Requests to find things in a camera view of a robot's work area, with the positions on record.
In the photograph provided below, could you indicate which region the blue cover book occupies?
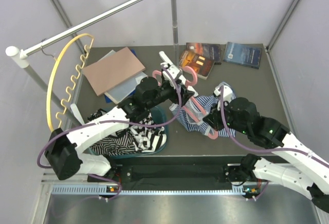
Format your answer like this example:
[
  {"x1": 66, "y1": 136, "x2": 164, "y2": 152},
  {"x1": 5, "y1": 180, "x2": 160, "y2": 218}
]
[{"x1": 223, "y1": 42, "x2": 262, "y2": 69}]

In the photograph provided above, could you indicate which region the dark cover book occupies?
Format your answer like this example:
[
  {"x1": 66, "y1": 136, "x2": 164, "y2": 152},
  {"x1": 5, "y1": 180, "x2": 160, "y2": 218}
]
[{"x1": 186, "y1": 43, "x2": 222, "y2": 65}]

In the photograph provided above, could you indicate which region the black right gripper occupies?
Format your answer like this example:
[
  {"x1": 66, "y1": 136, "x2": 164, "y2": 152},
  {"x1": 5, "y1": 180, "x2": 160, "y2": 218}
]
[{"x1": 204, "y1": 99, "x2": 249, "y2": 135}]

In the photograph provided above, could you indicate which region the wide-striped black white garment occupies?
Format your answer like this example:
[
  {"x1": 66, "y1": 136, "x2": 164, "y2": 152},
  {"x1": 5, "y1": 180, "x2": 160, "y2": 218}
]
[{"x1": 128, "y1": 125, "x2": 167, "y2": 153}]

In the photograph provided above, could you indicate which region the thin-striped black white garment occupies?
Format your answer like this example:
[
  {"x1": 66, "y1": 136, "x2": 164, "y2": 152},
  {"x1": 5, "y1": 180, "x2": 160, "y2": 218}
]
[{"x1": 87, "y1": 108, "x2": 137, "y2": 157}]

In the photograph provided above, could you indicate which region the metal rack right pole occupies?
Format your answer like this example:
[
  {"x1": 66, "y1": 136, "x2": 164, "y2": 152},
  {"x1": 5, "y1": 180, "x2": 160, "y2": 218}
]
[{"x1": 171, "y1": 0, "x2": 179, "y2": 66}]

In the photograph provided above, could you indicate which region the metal rack pole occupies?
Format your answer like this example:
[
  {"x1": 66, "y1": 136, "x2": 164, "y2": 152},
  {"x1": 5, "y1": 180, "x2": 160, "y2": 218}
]
[
  {"x1": 171, "y1": 0, "x2": 179, "y2": 66},
  {"x1": 24, "y1": 64, "x2": 83, "y2": 127}
]

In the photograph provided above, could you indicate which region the yellow wavy hanger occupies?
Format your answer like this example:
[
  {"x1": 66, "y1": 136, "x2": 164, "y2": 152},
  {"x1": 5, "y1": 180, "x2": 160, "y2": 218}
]
[{"x1": 46, "y1": 33, "x2": 95, "y2": 132}]

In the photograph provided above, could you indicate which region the orange cover paperback book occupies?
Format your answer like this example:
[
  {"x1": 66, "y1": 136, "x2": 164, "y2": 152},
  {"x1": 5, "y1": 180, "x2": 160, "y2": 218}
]
[{"x1": 179, "y1": 50, "x2": 215, "y2": 80}]

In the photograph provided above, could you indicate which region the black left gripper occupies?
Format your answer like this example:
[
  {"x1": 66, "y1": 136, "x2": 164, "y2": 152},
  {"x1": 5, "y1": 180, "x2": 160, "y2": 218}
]
[{"x1": 145, "y1": 79, "x2": 194, "y2": 110}]

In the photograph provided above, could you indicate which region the blue white striped tank top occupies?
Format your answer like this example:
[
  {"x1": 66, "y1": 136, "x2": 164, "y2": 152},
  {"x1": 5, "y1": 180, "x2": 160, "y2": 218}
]
[{"x1": 169, "y1": 95, "x2": 229, "y2": 140}]

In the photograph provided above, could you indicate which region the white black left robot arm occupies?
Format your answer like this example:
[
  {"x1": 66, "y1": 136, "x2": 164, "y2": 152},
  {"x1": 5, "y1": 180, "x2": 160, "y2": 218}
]
[{"x1": 44, "y1": 77, "x2": 195, "y2": 181}]

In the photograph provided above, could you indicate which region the white rack top bar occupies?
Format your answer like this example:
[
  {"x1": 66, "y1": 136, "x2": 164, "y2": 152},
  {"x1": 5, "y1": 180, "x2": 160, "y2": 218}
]
[{"x1": 5, "y1": 0, "x2": 143, "y2": 68}]

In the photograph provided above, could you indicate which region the white rack left foot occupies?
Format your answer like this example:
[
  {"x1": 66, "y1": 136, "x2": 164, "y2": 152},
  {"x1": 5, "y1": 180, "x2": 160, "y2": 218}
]
[{"x1": 70, "y1": 103, "x2": 85, "y2": 125}]

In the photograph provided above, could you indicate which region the teal plastic basket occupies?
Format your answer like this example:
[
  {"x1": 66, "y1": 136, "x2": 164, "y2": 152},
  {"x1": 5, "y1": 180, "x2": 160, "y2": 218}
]
[{"x1": 88, "y1": 113, "x2": 167, "y2": 158}]

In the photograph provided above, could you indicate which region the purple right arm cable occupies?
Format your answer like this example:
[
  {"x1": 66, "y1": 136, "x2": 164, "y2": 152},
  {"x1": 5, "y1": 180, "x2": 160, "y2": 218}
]
[{"x1": 218, "y1": 86, "x2": 329, "y2": 201}]

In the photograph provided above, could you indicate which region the aluminium wall frame rail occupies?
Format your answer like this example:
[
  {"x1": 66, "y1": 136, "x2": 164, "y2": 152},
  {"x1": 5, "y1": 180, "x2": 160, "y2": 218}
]
[
  {"x1": 38, "y1": 0, "x2": 89, "y2": 58},
  {"x1": 266, "y1": 0, "x2": 301, "y2": 51}
]

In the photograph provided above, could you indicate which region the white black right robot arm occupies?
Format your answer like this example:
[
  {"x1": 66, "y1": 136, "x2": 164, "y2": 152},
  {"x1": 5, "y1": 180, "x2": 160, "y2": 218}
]
[{"x1": 203, "y1": 98, "x2": 328, "y2": 212}]

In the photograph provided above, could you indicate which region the pink plastic hanger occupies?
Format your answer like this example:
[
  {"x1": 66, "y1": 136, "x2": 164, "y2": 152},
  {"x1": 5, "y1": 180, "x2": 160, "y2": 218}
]
[{"x1": 152, "y1": 66, "x2": 219, "y2": 140}]

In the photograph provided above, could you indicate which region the metal rack left pole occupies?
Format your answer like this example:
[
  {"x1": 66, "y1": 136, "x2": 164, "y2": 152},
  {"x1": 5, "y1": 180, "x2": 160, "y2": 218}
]
[{"x1": 24, "y1": 64, "x2": 83, "y2": 127}]

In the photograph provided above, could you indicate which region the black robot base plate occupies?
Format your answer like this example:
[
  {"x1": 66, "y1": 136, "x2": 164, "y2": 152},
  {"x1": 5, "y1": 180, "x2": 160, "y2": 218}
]
[{"x1": 105, "y1": 155, "x2": 254, "y2": 183}]

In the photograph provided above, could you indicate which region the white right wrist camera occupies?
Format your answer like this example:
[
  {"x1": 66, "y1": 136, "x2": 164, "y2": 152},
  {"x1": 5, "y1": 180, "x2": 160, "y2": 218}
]
[{"x1": 213, "y1": 83, "x2": 236, "y2": 110}]

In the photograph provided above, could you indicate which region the right aluminium wall frame rail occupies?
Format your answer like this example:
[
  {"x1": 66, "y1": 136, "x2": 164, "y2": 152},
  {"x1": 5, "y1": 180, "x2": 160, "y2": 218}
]
[{"x1": 266, "y1": 0, "x2": 301, "y2": 51}]

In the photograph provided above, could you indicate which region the slotted white cable duct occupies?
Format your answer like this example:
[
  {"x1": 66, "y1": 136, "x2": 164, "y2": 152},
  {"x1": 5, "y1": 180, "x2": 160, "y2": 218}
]
[{"x1": 51, "y1": 184, "x2": 260, "y2": 196}]

